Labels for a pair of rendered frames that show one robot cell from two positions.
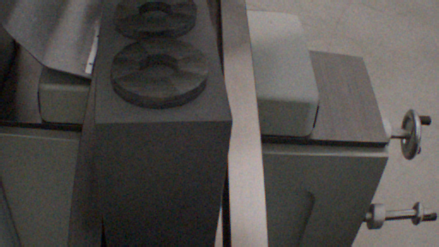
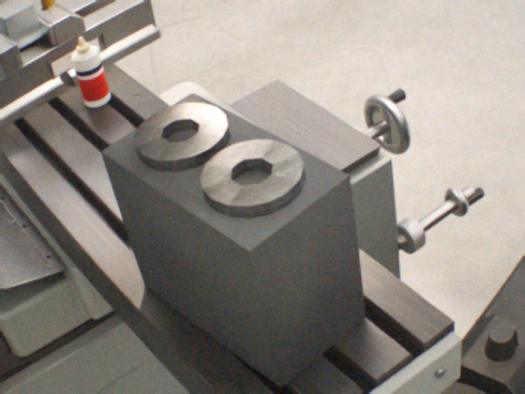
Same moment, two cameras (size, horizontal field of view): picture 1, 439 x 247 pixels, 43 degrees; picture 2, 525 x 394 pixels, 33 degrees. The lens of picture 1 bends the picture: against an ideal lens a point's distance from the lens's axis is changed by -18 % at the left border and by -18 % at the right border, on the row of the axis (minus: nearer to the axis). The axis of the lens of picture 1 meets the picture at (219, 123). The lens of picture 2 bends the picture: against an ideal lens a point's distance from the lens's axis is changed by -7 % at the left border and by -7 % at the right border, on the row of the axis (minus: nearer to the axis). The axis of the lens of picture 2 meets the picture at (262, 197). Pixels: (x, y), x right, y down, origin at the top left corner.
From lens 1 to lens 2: 37 cm
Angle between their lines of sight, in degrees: 17
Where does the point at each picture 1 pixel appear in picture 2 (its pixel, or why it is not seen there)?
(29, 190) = not seen: outside the picture
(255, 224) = (375, 274)
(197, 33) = (238, 129)
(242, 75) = not seen: hidden behind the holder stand
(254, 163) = not seen: hidden behind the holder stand
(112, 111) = (253, 232)
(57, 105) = (34, 327)
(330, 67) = (253, 113)
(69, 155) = (71, 377)
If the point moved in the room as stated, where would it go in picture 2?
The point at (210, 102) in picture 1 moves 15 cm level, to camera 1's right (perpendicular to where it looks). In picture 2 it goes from (319, 174) to (450, 108)
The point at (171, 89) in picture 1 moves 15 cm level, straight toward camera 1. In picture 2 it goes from (287, 181) to (406, 271)
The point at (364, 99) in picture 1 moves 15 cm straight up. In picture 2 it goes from (318, 121) to (306, 44)
